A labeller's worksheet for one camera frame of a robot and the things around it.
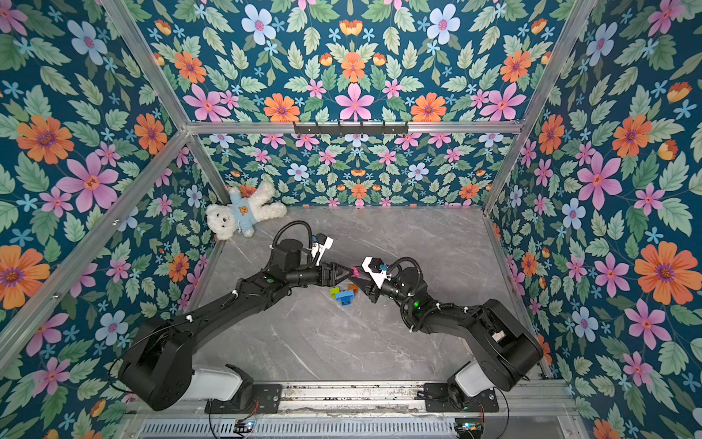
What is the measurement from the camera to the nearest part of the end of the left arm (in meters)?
0.66

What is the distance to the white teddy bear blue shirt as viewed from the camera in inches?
42.2

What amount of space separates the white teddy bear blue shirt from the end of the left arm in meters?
0.50
